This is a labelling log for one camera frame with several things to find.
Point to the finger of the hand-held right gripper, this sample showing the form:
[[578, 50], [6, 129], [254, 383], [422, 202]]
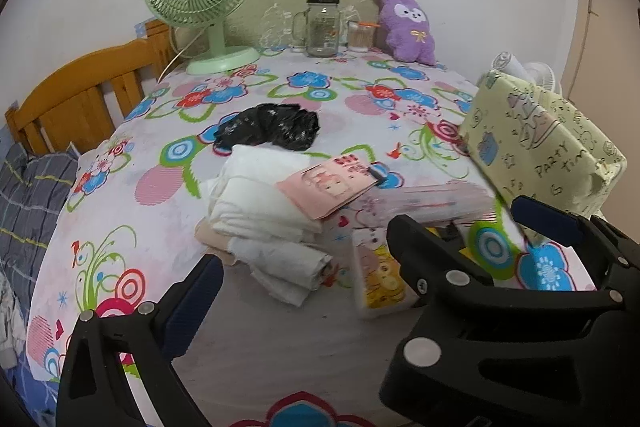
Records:
[[425, 252], [547, 219]]

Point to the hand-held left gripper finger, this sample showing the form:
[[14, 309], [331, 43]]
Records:
[[197, 302]]

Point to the yellow cartoon tissue pack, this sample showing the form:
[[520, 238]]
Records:
[[382, 277]]

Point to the beige cloth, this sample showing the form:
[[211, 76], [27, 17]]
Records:
[[212, 242]]

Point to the yellow-green fabric storage box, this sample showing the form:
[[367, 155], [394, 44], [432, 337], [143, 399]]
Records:
[[530, 142]]

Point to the pink wet wipes pack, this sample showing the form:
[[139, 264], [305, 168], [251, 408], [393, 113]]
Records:
[[325, 187]]

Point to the white paper towels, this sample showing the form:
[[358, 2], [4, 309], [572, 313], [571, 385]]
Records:
[[255, 192]]

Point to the white floor fan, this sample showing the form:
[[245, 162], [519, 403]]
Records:
[[540, 74]]

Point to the floral tablecloth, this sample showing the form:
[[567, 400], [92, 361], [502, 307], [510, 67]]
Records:
[[150, 147]]

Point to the black plastic bag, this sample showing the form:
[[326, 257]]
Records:
[[270, 124]]

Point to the dark plaid pillow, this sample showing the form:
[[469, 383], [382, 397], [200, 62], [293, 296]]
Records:
[[30, 197]]

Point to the beige door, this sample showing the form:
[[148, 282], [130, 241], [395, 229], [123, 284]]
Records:
[[607, 17]]

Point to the purple plush toy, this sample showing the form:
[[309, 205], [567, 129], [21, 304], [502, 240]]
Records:
[[407, 32]]

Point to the small jar orange lid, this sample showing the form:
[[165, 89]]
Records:
[[361, 38]]

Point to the glass jar green lid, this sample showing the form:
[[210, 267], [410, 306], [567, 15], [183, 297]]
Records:
[[322, 32]]

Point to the wooden bed headboard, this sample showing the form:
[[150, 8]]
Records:
[[75, 82]]

